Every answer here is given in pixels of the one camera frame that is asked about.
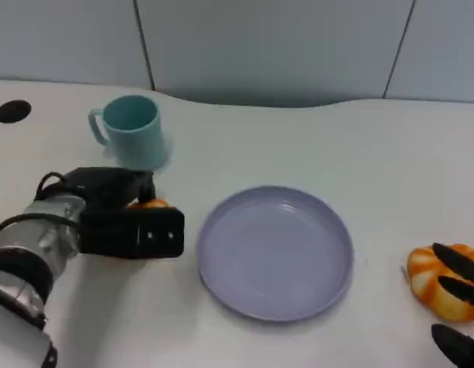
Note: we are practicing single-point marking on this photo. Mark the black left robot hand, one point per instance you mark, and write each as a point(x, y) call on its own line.
point(106, 188)

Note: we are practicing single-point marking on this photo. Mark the black table grommet hole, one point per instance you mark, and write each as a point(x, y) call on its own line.
point(12, 111)

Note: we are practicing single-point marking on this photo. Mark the orange and white bread roll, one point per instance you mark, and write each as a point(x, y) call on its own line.
point(152, 204)
point(425, 272)

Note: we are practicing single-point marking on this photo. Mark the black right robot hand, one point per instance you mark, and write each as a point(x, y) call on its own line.
point(461, 264)

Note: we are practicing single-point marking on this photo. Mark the lilac plate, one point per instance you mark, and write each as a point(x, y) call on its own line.
point(275, 255)

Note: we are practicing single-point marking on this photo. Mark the pale green mug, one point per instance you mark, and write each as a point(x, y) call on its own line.
point(139, 140)

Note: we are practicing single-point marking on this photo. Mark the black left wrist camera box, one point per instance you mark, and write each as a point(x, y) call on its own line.
point(133, 234)

